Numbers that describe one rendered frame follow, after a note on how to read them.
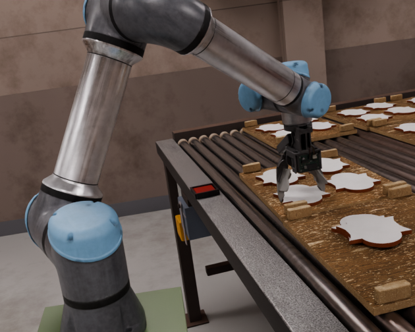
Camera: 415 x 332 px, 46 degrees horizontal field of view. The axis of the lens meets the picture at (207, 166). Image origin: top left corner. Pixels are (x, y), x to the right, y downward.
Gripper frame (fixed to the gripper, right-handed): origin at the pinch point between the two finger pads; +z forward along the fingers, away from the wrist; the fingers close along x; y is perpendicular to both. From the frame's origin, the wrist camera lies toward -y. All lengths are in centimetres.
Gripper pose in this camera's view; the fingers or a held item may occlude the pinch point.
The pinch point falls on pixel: (301, 194)
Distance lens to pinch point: 132.7
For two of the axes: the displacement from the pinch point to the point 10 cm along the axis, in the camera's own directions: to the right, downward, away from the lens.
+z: 1.4, 9.5, 2.8
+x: 9.7, -1.8, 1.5
